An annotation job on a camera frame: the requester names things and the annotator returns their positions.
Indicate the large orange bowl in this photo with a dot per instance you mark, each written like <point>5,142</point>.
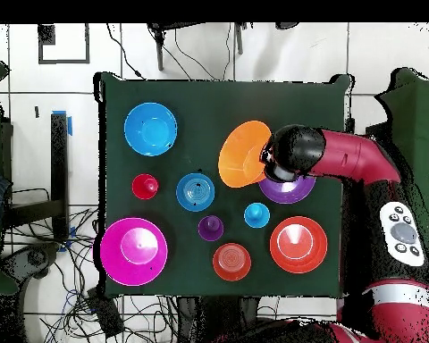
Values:
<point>236,157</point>

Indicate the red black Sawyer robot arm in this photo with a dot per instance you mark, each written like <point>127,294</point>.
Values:
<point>354,157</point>

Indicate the small blue bowl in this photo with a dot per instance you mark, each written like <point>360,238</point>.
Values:
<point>195,193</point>

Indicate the purple cup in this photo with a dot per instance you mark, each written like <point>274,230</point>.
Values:
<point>210,228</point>

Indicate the blue cup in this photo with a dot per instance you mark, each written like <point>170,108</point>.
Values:
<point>256,215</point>

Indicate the wide purple bowl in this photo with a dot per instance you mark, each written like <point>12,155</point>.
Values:
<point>271,194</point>

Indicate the red cup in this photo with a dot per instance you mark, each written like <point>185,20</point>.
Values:
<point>144,187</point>

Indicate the small red-orange bowl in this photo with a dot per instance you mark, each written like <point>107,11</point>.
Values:
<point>231,262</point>

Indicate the large blue bowl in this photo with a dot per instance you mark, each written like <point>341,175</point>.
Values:
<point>150,128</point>

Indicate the wide red-orange bowl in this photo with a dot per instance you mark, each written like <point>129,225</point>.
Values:
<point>282,257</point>

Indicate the dark green table cloth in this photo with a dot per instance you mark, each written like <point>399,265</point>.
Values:
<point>200,93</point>

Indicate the large pink bowl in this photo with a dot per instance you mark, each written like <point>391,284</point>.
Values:
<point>134,252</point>

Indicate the black metal stand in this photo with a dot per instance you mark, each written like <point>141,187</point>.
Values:
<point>59,160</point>

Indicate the black power strip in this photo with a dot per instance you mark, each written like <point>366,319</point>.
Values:
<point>107,316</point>

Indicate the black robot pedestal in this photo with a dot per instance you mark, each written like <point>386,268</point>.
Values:
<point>187,311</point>

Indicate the black camera tripod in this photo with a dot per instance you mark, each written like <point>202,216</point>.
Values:
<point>159,53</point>

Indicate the grey square floor frame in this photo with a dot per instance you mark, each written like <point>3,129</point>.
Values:
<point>64,62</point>

